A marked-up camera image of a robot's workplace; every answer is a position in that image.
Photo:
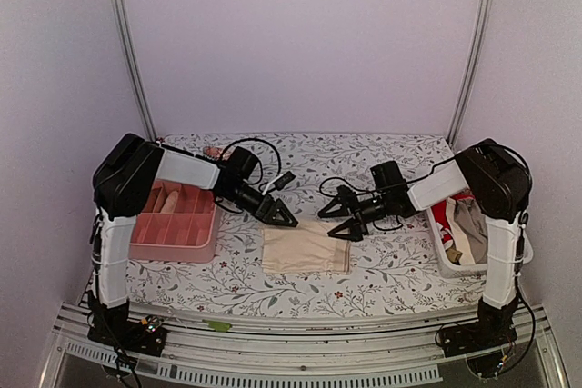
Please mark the brown rolled underwear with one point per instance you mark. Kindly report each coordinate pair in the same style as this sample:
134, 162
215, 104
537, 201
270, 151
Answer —
156, 201

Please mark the floral patterned table mat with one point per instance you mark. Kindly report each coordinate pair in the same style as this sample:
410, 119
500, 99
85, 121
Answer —
393, 270

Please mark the grey garment in basket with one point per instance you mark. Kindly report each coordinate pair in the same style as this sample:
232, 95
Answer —
471, 222

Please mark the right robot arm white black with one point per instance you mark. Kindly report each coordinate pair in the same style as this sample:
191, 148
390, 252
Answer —
480, 195

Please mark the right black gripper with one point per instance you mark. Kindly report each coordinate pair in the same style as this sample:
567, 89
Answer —
357, 225

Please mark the aluminium frame post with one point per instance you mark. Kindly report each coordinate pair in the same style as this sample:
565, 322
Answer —
470, 72
128, 49

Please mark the small patterned bowl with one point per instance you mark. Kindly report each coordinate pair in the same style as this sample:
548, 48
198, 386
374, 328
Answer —
213, 152

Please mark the cream underwear navy trim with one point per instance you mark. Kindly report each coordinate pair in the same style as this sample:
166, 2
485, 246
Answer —
170, 203

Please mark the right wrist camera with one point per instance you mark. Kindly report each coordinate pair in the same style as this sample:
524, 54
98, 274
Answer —
347, 195

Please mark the cream garment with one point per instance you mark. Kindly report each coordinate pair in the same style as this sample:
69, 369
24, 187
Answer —
304, 249

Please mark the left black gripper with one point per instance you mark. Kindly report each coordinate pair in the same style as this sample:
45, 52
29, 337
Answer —
267, 210

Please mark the green tape piece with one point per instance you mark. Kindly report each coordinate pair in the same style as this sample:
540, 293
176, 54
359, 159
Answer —
218, 326

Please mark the pink divided organizer box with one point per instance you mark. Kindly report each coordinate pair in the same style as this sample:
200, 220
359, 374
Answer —
186, 235

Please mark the right aluminium frame post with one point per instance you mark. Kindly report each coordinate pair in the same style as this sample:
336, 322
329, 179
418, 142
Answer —
470, 72

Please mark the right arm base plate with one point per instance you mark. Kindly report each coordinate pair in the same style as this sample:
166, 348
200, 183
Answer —
456, 339

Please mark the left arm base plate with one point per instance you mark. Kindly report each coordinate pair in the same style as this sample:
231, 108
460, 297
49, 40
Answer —
127, 336

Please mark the red garment in basket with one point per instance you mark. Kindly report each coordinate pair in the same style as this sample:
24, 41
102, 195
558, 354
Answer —
439, 212

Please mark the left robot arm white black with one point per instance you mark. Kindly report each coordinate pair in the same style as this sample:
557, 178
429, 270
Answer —
121, 187

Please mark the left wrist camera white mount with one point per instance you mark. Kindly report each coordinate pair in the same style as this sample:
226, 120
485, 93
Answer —
278, 183

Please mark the aluminium front rail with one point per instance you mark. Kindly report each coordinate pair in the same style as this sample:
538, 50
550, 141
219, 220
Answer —
380, 351

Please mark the white plastic laundry basket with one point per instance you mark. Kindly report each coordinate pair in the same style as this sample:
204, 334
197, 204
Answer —
446, 268

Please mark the left aluminium frame post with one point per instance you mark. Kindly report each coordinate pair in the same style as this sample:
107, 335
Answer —
128, 49

